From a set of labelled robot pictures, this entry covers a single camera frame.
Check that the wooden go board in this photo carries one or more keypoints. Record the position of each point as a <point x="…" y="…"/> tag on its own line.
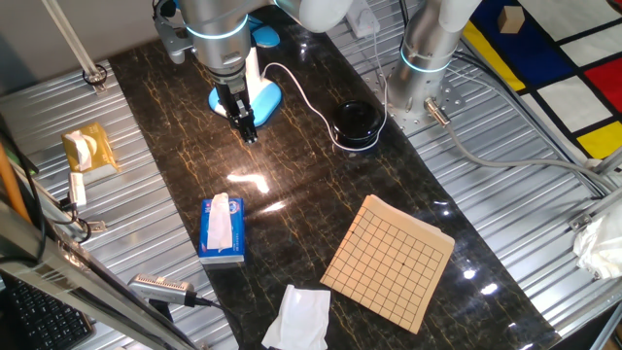
<point x="389" y="262"/>

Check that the white power strip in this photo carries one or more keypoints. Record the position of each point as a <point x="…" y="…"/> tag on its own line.
<point x="362" y="19"/>

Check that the blue tissue pack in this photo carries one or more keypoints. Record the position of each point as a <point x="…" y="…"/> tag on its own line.
<point x="235" y="233"/>

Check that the black round puck device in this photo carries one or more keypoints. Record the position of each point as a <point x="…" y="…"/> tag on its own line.
<point x="357" y="121"/>

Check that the silver depth camera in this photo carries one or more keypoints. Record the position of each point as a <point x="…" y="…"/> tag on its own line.
<point x="160" y="289"/>

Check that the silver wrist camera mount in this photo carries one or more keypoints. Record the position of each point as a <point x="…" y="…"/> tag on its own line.
<point x="170" y="39"/>

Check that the orange stick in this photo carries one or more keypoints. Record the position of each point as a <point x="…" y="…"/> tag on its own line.
<point x="10" y="180"/>

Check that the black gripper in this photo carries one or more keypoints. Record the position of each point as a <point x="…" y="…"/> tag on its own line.
<point x="233" y="102"/>

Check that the small white adapter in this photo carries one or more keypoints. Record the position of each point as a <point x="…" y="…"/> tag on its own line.
<point x="77" y="189"/>

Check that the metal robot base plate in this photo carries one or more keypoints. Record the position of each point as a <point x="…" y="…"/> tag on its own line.
<point x="452" y="99"/>

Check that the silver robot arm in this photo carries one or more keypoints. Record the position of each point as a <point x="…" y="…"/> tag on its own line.
<point x="423" y="58"/>

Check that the white paper tissue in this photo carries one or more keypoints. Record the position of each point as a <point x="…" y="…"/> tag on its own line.
<point x="296" y="321"/>

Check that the gold tissue box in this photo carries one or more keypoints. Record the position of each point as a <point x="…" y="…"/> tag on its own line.
<point x="99" y="146"/>

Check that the silver metal frame bar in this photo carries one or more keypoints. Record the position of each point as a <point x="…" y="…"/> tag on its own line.
<point x="73" y="282"/>

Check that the small wooden block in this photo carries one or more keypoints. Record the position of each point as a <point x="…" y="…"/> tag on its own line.
<point x="510" y="20"/>

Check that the black keyboard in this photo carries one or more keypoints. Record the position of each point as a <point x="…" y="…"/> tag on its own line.
<point x="44" y="321"/>

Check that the colourful block pattern cloth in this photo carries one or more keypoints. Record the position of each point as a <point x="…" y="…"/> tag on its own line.
<point x="534" y="48"/>

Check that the blue and white desk lamp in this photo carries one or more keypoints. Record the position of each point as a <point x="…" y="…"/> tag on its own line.
<point x="267" y="97"/>

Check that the white crumpled cloth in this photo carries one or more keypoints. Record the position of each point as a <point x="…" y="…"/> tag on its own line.
<point x="602" y="248"/>

